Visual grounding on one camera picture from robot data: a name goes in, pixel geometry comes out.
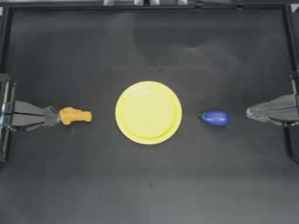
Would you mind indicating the blue toy eggplant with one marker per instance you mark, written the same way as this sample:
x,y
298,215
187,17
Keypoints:
x,y
215,117

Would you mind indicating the yellow plate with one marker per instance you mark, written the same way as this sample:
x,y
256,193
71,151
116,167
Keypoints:
x,y
148,112

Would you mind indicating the black metal frame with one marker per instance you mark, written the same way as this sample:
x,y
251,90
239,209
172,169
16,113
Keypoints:
x,y
57,5

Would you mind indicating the brown toy chicken wing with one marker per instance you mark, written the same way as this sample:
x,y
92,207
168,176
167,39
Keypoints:
x,y
73,115

